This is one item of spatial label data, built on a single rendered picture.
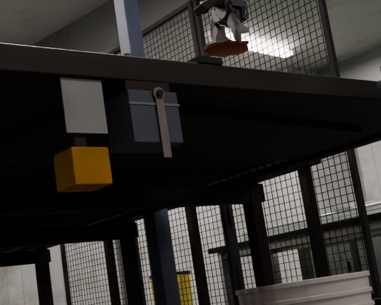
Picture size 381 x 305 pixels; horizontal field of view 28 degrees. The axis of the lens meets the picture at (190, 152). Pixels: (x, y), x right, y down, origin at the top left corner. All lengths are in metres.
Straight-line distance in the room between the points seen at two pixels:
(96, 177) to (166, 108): 0.26
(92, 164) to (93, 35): 5.38
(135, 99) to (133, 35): 2.70
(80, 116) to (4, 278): 5.61
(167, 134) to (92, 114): 0.18
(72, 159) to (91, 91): 0.18
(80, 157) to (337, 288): 0.59
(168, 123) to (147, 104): 0.07
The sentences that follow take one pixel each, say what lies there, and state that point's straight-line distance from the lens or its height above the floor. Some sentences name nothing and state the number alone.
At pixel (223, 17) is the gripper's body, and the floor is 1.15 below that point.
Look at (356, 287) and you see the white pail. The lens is 1.65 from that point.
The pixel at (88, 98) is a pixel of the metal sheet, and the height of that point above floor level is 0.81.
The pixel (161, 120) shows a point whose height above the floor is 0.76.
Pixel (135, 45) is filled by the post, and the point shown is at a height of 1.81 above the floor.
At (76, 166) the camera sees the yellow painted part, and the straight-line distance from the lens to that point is 1.54.
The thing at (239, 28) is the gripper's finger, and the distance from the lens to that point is 2.21.
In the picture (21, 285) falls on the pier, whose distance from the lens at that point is 7.18.
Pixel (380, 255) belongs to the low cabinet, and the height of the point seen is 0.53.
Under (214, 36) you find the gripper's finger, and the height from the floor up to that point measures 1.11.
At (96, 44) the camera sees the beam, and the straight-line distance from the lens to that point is 6.86.
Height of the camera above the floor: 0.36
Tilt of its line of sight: 11 degrees up
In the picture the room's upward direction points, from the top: 9 degrees counter-clockwise
